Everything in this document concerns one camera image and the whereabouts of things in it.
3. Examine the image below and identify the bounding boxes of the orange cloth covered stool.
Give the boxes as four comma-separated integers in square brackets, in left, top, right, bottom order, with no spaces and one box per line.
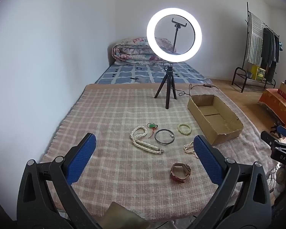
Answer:
[259,88,286,130]

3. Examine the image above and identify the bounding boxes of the cardboard box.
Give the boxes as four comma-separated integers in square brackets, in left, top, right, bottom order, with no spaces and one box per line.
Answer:
[187,94,244,146]

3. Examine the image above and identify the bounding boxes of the striped towel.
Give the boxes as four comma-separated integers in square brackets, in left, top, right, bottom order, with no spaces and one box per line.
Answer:
[247,13,264,66]

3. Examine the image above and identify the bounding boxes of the small pearl bracelet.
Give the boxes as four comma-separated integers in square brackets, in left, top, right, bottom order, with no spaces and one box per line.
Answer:
[183,141,199,159]

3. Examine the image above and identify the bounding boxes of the black phone holder pole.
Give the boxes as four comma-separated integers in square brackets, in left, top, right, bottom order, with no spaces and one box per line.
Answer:
[172,18,187,53]

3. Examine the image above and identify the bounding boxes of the folded floral quilt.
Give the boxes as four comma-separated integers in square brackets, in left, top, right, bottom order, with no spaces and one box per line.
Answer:
[112,37,177,65]

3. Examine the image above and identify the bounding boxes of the black cable with remote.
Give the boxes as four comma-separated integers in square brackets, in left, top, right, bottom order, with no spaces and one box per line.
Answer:
[175,83,220,97]

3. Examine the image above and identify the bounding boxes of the pink plaid blanket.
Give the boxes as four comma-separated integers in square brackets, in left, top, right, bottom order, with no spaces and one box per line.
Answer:
[39,83,279,220]

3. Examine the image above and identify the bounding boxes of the dark hanging clothes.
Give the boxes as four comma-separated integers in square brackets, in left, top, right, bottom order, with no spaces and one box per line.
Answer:
[261,27,280,83]

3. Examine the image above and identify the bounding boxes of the black tripod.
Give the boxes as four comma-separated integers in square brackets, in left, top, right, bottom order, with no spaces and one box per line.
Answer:
[154,61,177,109]

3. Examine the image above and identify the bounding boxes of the black metal clothes rack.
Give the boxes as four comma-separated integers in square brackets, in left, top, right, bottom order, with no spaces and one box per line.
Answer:
[232,2,280,93]

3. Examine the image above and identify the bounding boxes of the pale green bead bracelet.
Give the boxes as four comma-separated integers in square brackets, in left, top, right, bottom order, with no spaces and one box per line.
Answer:
[178,123,193,135]

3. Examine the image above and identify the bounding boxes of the yellow box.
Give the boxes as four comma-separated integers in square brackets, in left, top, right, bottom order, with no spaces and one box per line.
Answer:
[250,65,266,81]

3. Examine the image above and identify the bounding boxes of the white ring light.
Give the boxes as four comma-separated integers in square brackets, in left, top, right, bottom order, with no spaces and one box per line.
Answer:
[146,8,202,62]

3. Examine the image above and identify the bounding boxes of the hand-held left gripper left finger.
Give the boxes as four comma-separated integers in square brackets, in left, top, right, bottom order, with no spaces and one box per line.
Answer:
[17,133,103,229]

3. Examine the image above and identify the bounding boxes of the jade pendant with red cord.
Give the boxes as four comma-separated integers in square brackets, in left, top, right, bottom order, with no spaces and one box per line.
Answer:
[146,123,159,139]

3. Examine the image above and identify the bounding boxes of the bed with blue patterned sheet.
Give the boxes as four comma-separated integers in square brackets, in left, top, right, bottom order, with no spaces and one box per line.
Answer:
[95,61,212,85]

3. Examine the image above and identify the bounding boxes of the black bangle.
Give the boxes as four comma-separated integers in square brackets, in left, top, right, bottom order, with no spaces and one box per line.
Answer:
[154,129,175,145]

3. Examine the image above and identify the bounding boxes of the long twisted pearl necklace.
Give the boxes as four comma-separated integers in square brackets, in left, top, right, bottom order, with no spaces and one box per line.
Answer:
[130,126,165,155]

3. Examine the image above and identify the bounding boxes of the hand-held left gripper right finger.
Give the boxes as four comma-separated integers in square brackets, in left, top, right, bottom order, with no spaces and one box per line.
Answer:
[188,135,276,229]

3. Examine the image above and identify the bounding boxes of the olive green cloth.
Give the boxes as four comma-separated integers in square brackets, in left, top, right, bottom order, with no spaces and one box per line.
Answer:
[102,202,150,229]

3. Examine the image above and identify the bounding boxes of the brown leather bracelet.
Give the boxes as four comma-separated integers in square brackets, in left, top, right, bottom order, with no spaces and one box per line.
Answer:
[170,163,191,184]

